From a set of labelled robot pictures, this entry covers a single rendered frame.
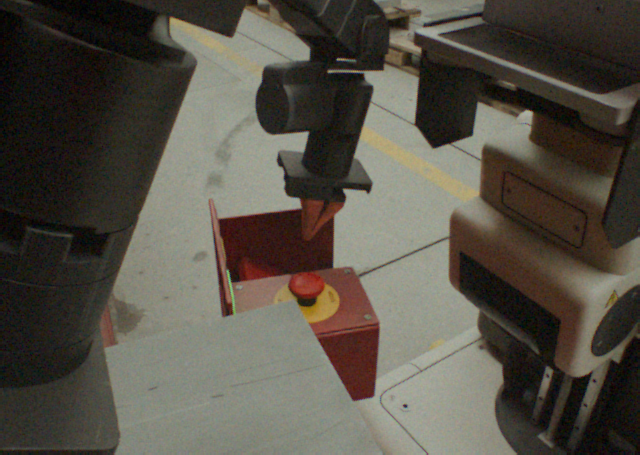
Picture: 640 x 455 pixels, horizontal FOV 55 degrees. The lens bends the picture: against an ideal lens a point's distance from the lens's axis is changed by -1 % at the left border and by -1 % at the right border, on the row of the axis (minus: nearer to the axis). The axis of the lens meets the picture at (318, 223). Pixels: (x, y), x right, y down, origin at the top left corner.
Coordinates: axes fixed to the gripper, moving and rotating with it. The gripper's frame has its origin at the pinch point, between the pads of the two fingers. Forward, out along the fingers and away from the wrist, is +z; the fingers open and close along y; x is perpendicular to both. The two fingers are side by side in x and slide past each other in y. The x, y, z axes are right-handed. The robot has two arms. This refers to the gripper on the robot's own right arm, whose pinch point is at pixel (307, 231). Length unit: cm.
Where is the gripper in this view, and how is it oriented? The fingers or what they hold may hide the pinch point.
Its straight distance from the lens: 76.4
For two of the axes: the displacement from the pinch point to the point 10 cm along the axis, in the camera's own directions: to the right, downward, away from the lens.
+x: 2.4, 5.5, -8.0
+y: -9.4, -0.7, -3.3
